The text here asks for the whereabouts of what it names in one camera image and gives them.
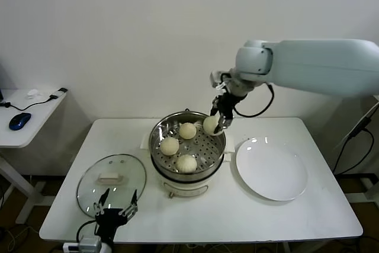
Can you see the black white usb adapter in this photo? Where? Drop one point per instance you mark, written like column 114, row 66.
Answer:
column 57, row 93

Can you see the steel steamer basket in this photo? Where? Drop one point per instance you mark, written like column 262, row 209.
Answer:
column 204, row 149

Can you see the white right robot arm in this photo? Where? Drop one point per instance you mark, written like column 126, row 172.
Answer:
column 311, row 60

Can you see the glass pot lid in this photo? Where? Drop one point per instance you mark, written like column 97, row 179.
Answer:
column 124, row 164

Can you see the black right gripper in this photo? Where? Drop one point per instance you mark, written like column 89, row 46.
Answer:
column 229, row 103

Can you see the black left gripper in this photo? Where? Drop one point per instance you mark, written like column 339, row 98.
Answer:
column 108, row 219

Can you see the blue computer mouse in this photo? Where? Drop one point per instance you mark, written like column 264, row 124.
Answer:
column 19, row 121

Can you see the white steamed baozi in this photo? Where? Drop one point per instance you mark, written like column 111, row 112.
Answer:
column 169, row 146
column 187, row 130
column 186, row 163
column 209, row 125

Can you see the white round plate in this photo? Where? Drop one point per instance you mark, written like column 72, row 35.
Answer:
column 271, row 170

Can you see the white side desk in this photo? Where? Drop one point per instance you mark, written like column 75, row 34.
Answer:
column 35, row 116

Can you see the white side table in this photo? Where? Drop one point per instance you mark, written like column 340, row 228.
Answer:
column 375, row 98

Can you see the white electric cooker base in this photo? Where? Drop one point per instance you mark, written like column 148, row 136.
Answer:
column 185, row 189

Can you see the white crumpled tissue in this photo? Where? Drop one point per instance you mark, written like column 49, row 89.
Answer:
column 32, row 94

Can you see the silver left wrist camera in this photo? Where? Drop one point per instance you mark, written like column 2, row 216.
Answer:
column 90, row 242

